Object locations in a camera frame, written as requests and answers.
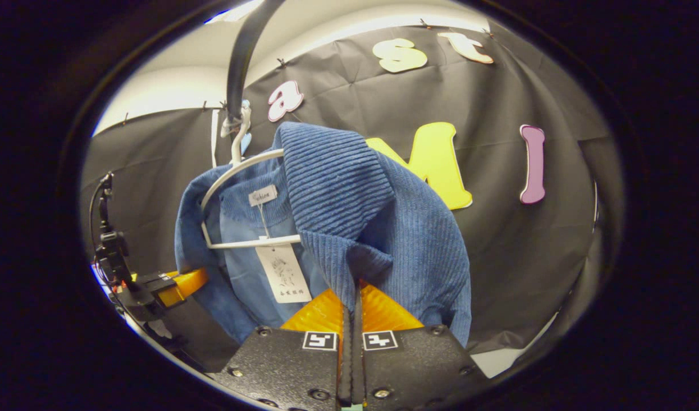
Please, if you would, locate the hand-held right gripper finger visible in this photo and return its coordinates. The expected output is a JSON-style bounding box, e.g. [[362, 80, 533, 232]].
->
[[212, 287, 354, 411], [354, 280, 491, 411]]

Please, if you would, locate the white plastic hanger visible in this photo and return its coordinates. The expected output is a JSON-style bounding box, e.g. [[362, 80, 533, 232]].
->
[[200, 106, 304, 250]]

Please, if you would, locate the blue corduroy jacket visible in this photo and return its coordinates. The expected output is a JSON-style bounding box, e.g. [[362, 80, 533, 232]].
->
[[175, 122, 472, 348]]

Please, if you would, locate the black clothes rack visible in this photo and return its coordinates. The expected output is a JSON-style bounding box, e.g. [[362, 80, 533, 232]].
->
[[226, 0, 286, 123]]

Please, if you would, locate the black backdrop cloth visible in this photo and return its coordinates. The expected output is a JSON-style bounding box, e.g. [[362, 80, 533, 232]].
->
[[81, 23, 621, 372]]

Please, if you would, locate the black cable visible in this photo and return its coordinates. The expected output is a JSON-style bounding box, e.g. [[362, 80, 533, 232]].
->
[[88, 174, 109, 275]]

